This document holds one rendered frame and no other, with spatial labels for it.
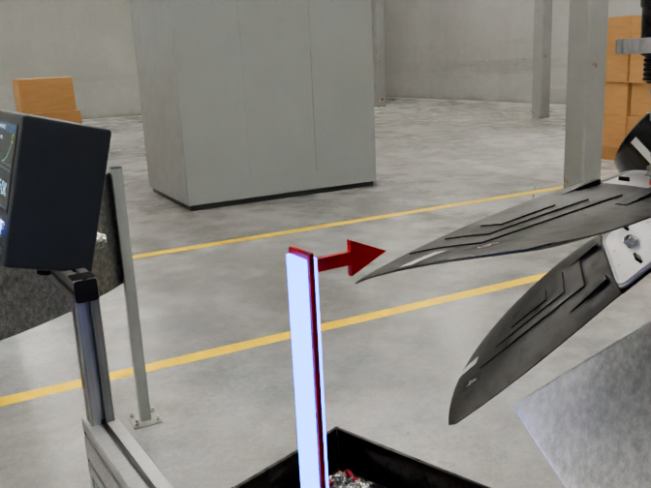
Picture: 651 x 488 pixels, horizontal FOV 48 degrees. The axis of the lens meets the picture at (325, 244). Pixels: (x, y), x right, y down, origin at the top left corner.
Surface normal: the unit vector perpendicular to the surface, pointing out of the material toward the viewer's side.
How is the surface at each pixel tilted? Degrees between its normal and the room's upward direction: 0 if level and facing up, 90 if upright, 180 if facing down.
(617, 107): 90
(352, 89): 90
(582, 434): 55
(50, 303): 90
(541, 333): 48
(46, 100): 90
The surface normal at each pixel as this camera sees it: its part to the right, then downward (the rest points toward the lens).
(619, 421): -0.33, -0.35
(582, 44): -0.88, 0.15
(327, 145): 0.46, 0.20
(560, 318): -0.78, -0.58
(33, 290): 0.87, 0.08
